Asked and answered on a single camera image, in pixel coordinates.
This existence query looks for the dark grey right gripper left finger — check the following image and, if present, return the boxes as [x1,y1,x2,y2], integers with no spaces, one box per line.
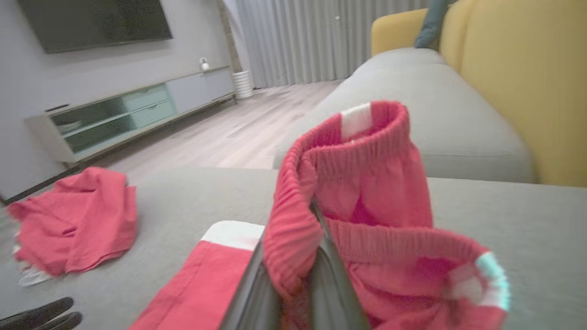
[219,236,282,330]

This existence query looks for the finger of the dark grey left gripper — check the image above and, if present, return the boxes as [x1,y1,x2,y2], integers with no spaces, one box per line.
[0,297,75,325]
[28,312,83,330]

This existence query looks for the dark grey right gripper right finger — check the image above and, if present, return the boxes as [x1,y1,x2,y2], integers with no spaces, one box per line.
[306,201,370,330]

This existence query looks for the red white t-shirt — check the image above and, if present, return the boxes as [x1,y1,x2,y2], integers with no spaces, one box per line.
[7,166,138,287]

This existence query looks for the red white shorts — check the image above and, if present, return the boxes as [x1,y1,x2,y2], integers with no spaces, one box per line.
[128,101,510,330]

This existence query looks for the large grey sofa chaise cushion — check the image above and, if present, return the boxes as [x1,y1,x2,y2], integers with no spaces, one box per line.
[0,166,587,330]

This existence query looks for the grey green tv cabinet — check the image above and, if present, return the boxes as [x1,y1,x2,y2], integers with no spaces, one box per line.
[25,66,237,168]

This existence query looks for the white ribbed vase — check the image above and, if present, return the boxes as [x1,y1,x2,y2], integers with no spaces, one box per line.
[232,69,254,100]

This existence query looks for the grey sofa seat cushion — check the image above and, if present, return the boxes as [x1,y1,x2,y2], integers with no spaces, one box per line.
[273,47,535,184]

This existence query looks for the grey pleated curtain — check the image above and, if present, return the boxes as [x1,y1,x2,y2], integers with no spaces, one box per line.
[222,0,432,90]

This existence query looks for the yellow sofa backrest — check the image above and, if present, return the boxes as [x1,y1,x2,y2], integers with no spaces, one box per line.
[371,0,587,188]

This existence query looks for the teal throw cushion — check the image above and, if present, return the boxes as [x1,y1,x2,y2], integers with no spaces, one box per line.
[414,0,459,50]

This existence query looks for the black wall television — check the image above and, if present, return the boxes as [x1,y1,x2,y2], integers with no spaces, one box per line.
[16,0,174,55]

